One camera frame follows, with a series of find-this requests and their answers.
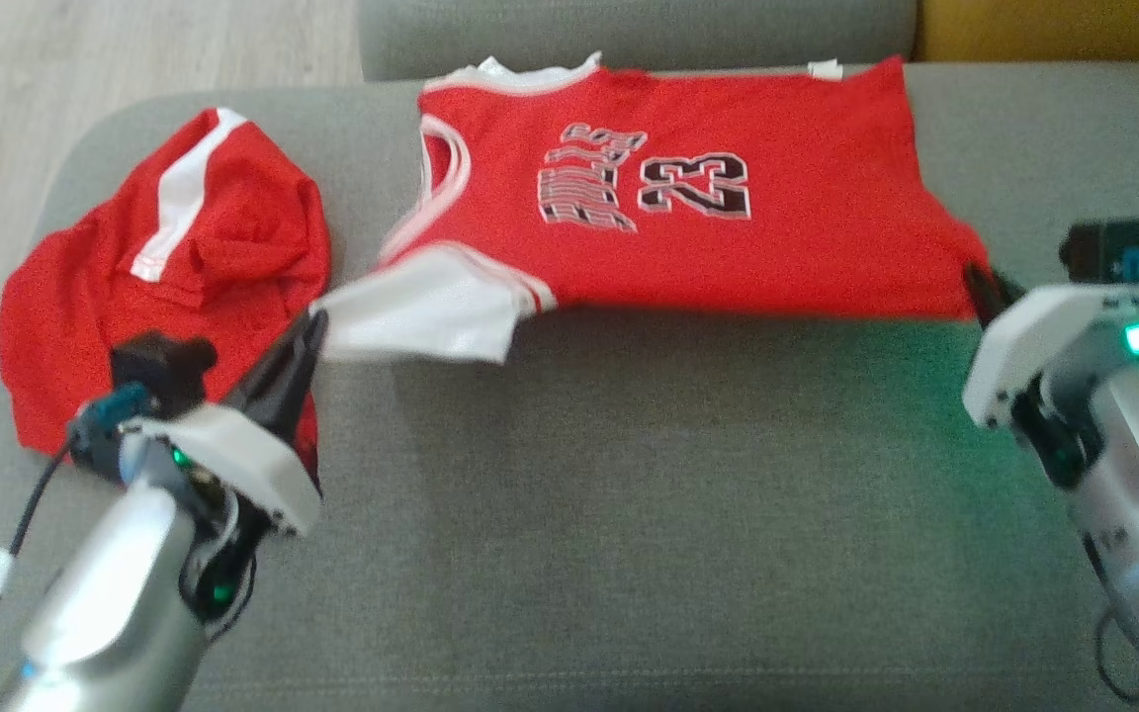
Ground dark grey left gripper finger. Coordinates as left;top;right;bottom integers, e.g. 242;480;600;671
226;312;320;422
263;311;330;478

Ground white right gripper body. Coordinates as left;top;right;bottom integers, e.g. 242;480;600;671
962;284;1139;431

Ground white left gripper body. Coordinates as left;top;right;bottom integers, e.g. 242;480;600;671
120;402;324;538

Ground red basketball jersey number 23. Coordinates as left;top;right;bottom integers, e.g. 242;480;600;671
317;51;994;365

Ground red shorts with white stripe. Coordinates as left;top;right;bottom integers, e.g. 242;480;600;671
0;107;333;471

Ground large yellow sofa backrest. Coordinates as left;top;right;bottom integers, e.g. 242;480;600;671
914;0;1139;66

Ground large grey sofa seat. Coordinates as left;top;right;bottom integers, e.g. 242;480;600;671
0;61;1139;712

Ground long grey sofa seat cushion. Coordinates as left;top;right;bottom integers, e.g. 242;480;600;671
360;0;919;82

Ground black cable with teal plug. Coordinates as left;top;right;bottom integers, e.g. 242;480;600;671
0;384;151;712

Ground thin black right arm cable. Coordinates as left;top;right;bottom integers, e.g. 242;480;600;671
1082;534;1139;705

